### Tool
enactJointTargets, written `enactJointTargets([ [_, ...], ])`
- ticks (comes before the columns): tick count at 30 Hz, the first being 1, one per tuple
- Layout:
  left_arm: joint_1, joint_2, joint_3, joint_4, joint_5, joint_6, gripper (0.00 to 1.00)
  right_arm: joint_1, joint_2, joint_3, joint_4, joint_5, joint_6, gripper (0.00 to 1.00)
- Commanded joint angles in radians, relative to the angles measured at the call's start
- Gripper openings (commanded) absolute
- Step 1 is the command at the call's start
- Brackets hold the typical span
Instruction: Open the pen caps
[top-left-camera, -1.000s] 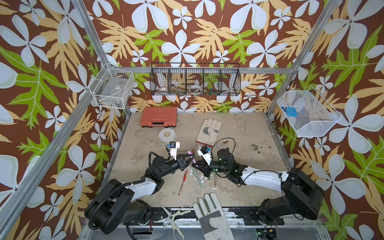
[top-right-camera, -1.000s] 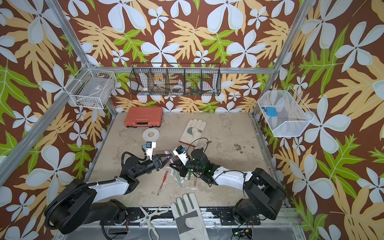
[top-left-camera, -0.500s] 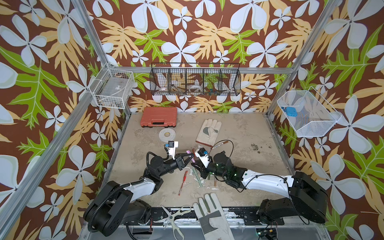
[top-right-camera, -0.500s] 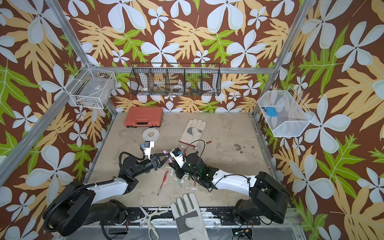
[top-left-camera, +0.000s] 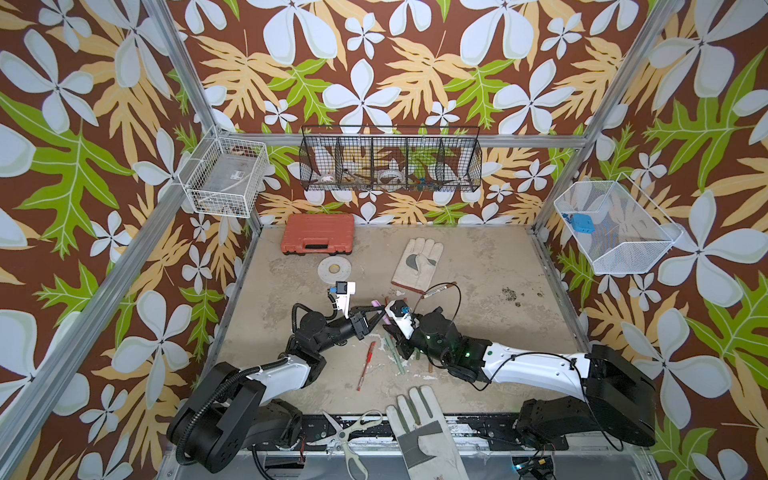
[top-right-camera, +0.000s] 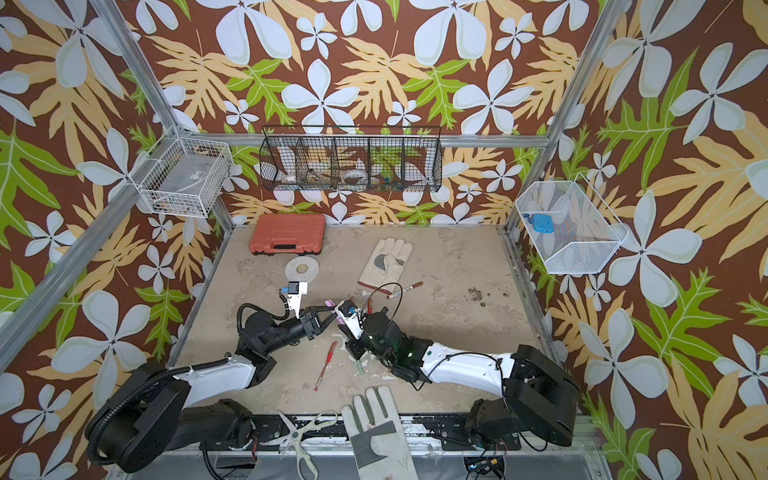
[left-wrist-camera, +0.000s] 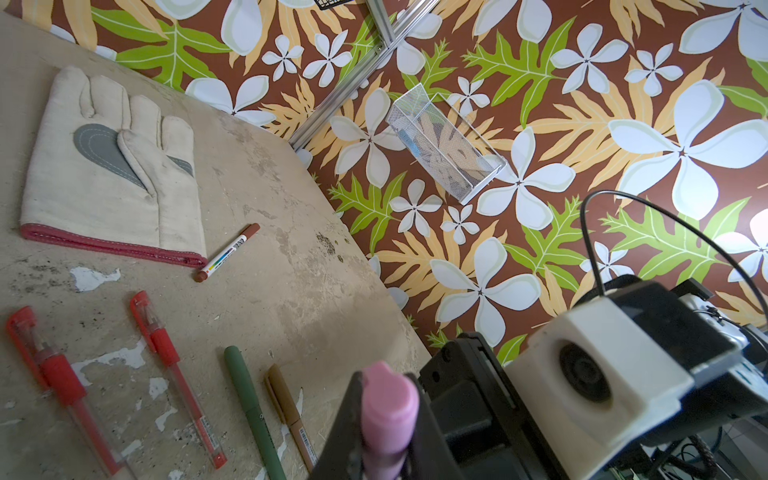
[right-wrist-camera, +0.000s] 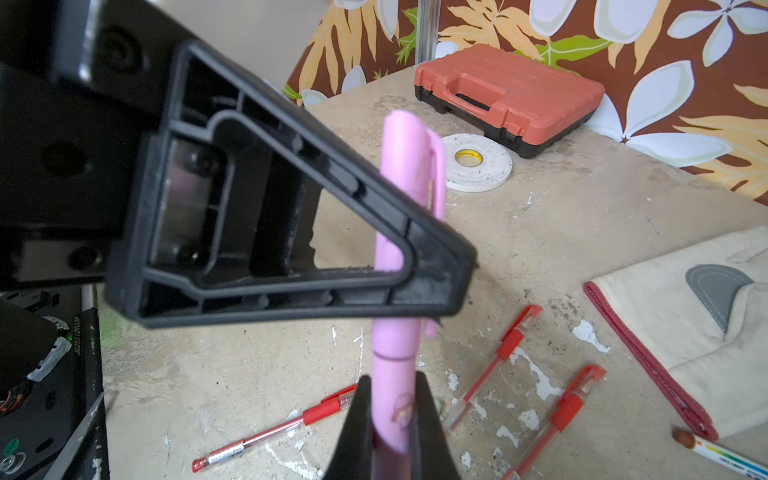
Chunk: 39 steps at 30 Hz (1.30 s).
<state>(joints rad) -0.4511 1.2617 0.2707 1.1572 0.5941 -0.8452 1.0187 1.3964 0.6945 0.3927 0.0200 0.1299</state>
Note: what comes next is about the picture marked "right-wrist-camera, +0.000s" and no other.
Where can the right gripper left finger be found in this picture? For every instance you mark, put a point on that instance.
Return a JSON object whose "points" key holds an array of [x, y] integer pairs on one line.
{"points": [[353, 454]]}

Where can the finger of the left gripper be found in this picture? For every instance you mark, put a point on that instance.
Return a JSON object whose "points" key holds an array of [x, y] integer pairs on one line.
{"points": [[223, 205]]}

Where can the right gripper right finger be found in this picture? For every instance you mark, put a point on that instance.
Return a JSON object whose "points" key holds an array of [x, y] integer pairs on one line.
{"points": [[430, 455]]}

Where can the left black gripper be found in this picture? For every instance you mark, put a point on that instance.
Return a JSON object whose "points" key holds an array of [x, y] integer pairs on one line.
{"points": [[82, 84]]}

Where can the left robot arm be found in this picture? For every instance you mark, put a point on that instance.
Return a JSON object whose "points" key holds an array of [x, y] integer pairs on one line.
{"points": [[53, 422]]}

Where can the red gel pen left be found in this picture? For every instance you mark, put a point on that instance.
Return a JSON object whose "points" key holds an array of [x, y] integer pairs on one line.
{"points": [[270, 429]]}

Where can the red gel pen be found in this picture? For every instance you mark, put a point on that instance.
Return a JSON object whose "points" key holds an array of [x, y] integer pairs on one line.
{"points": [[567, 408], [509, 342], [270, 429]]}

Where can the red gel pen middle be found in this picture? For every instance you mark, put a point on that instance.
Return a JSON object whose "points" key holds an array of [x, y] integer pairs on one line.
{"points": [[509, 342]]}

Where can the red gel pen right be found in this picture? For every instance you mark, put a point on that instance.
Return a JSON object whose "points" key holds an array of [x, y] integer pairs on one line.
{"points": [[567, 408]]}

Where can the white tape roll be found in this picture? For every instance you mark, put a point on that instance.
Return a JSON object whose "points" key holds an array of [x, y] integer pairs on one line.
{"points": [[475, 164]]}

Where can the red plastic tool case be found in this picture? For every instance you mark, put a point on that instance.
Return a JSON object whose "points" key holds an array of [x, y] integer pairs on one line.
{"points": [[517, 102]]}

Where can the brown capped white marker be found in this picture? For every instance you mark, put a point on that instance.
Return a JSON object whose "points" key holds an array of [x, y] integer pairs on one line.
{"points": [[720, 455]]}

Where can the beige work glove far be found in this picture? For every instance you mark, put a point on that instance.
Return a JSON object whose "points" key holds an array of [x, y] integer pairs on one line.
{"points": [[696, 321]]}

